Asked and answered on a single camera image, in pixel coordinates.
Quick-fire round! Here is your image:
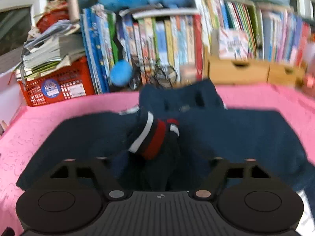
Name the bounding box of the miniature black bicycle model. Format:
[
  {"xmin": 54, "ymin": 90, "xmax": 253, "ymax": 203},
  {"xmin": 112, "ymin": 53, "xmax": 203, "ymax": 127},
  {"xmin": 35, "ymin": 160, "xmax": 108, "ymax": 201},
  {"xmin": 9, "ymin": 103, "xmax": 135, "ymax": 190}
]
[{"xmin": 129, "ymin": 56, "xmax": 179, "ymax": 90}]

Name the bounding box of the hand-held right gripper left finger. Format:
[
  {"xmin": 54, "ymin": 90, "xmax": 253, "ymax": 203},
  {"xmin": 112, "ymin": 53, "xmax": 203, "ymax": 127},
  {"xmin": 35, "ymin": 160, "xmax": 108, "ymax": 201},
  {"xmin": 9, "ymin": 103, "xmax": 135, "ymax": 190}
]
[{"xmin": 50, "ymin": 156, "xmax": 127, "ymax": 200}]

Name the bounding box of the wooden drawer organizer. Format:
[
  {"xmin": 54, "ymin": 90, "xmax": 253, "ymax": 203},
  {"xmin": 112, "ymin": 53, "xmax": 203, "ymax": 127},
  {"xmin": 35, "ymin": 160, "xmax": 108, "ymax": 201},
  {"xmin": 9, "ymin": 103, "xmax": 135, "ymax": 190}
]
[{"xmin": 207, "ymin": 55, "xmax": 307, "ymax": 89}]

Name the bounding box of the white and navy jacket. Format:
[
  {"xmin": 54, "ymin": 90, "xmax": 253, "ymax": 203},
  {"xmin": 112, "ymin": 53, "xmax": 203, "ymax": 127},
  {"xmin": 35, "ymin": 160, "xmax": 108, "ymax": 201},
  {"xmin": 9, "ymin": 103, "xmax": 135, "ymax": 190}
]
[{"xmin": 16, "ymin": 79, "xmax": 315, "ymax": 229}]

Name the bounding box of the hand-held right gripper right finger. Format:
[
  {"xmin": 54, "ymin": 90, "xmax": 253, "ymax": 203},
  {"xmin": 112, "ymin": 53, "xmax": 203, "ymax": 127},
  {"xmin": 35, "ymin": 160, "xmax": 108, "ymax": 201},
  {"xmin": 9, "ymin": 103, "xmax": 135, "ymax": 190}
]
[{"xmin": 193, "ymin": 156, "xmax": 271, "ymax": 199}]

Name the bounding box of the red plastic crate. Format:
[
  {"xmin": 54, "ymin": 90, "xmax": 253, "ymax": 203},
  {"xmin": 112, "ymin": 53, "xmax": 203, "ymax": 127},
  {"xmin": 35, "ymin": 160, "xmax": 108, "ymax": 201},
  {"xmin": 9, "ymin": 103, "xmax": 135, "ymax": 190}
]
[{"xmin": 17, "ymin": 56, "xmax": 96, "ymax": 107}]

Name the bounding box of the row of pastel textbooks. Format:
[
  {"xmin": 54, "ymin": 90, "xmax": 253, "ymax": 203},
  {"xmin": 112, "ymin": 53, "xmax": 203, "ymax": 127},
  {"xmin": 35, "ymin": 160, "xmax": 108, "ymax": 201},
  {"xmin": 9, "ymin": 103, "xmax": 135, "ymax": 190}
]
[{"xmin": 256, "ymin": 5, "xmax": 312, "ymax": 67}]

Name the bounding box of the row of colourful children's books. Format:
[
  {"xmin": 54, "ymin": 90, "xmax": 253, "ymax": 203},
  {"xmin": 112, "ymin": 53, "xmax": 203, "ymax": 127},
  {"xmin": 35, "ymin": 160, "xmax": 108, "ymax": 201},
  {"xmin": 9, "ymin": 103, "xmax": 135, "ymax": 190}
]
[{"xmin": 116, "ymin": 0, "xmax": 258, "ymax": 85}]

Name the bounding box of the beige cardboard tube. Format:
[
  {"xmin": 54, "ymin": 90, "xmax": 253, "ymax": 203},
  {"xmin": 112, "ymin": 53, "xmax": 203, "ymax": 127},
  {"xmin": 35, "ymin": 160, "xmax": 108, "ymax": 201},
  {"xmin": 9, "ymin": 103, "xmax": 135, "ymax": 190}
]
[{"xmin": 67, "ymin": 0, "xmax": 81, "ymax": 22}]

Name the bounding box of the stack of magazines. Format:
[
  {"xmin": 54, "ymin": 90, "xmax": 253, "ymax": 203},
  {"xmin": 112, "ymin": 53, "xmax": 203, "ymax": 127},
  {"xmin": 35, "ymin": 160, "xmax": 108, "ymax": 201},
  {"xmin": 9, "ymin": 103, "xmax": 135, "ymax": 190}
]
[{"xmin": 15, "ymin": 20, "xmax": 85, "ymax": 80}]

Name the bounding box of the small pink box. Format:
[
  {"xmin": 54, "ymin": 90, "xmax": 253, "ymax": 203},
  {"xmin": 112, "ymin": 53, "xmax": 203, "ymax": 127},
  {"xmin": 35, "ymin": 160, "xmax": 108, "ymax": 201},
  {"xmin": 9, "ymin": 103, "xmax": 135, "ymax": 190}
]
[{"xmin": 301, "ymin": 72, "xmax": 315, "ymax": 95}]

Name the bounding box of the pink printed blanket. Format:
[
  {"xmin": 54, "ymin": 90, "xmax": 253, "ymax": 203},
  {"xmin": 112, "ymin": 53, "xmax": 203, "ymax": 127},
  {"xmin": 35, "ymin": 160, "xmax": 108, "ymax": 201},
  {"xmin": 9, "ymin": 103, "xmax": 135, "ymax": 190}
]
[{"xmin": 0, "ymin": 82, "xmax": 315, "ymax": 236}]

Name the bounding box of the small pink container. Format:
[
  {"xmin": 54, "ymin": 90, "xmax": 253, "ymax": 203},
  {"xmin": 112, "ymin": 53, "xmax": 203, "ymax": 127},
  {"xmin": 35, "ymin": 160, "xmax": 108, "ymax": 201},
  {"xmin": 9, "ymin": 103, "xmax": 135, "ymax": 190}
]
[{"xmin": 181, "ymin": 64, "xmax": 202, "ymax": 82}]

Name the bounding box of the row of tall blue books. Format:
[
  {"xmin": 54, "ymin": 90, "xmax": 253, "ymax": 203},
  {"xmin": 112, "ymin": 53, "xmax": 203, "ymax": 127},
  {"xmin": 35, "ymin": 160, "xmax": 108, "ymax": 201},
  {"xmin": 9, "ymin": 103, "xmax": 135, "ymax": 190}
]
[{"xmin": 80, "ymin": 7, "xmax": 116, "ymax": 95}]

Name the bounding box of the white box with colourful print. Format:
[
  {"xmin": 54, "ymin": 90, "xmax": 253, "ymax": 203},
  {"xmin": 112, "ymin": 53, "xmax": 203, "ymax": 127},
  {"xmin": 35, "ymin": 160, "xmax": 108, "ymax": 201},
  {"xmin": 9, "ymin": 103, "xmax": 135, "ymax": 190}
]
[{"xmin": 218, "ymin": 28, "xmax": 250, "ymax": 60}]

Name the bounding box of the round blue plush ball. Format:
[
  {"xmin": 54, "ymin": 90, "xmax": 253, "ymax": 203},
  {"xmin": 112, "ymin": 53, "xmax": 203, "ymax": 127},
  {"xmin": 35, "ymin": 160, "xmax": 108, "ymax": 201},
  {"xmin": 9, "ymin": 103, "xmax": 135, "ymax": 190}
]
[{"xmin": 109, "ymin": 60, "xmax": 133, "ymax": 86}]

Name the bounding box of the floral cloth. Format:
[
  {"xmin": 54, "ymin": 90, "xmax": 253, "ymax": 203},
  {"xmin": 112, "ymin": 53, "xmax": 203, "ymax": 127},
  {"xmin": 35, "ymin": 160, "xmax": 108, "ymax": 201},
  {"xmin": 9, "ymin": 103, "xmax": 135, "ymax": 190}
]
[{"xmin": 45, "ymin": 0, "xmax": 68, "ymax": 14}]

